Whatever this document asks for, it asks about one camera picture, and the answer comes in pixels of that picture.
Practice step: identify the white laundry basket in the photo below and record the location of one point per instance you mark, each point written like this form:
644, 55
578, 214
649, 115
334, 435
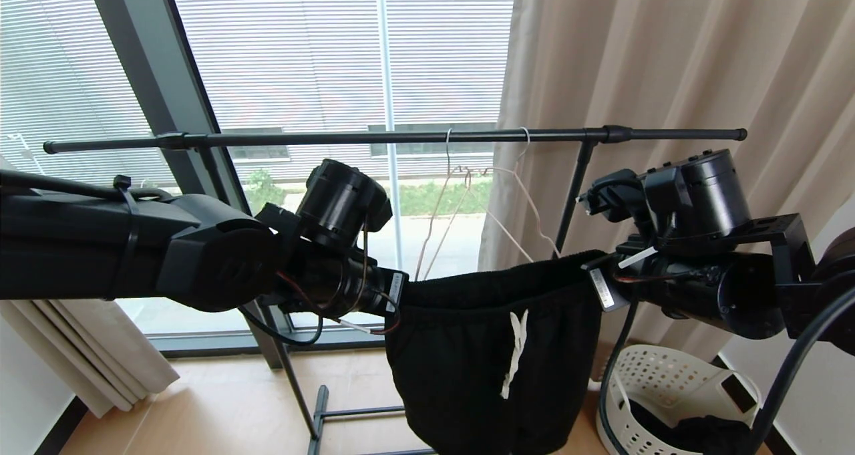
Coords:
661, 378

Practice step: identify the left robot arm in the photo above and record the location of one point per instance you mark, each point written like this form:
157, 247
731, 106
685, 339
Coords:
100, 248

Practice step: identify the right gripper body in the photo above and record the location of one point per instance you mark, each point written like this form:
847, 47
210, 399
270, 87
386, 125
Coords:
701, 288

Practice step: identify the pink clothes hanger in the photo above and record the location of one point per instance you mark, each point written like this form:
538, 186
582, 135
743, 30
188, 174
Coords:
434, 228
534, 208

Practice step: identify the beige curtain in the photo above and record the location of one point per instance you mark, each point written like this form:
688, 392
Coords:
80, 348
668, 61

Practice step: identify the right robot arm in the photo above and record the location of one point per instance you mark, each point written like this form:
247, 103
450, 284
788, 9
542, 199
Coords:
715, 188

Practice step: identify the black garment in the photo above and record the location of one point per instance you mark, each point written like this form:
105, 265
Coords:
695, 435

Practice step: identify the black clothes rack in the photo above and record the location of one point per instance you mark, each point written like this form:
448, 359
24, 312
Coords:
334, 137

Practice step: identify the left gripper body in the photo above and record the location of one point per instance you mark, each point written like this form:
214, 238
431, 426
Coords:
334, 281

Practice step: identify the black shorts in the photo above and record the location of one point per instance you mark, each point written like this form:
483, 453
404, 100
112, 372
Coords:
467, 361

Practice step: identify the window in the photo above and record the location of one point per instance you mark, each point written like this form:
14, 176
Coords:
287, 54

